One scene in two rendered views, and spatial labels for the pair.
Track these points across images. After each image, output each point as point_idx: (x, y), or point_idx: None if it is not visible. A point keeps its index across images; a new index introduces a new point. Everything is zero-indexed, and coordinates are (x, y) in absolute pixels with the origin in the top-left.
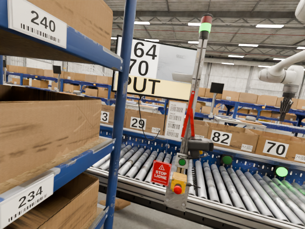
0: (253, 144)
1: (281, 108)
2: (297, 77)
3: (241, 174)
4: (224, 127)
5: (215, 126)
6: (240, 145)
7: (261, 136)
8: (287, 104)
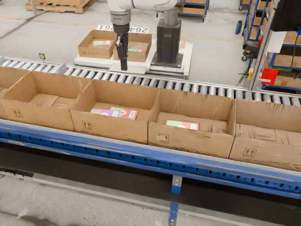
0: (164, 101)
1: (124, 52)
2: None
3: None
4: (190, 134)
5: (209, 138)
6: (179, 106)
7: (157, 89)
8: (127, 39)
